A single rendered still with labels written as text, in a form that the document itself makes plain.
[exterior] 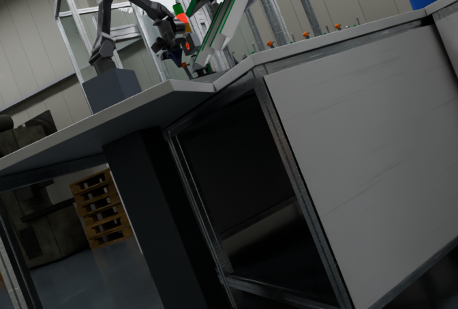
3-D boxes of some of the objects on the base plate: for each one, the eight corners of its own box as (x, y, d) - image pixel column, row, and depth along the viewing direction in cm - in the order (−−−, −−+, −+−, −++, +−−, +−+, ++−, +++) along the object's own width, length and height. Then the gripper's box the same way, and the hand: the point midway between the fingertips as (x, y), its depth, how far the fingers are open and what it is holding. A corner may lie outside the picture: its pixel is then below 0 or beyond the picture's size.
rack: (287, 59, 128) (197, -169, 129) (235, 91, 160) (163, -91, 161) (332, 46, 138) (248, -165, 139) (275, 79, 170) (206, -93, 171)
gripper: (180, 23, 164) (193, 58, 164) (166, 41, 180) (178, 73, 180) (167, 25, 161) (180, 61, 161) (154, 43, 177) (166, 76, 177)
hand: (176, 60), depth 171 cm, fingers closed
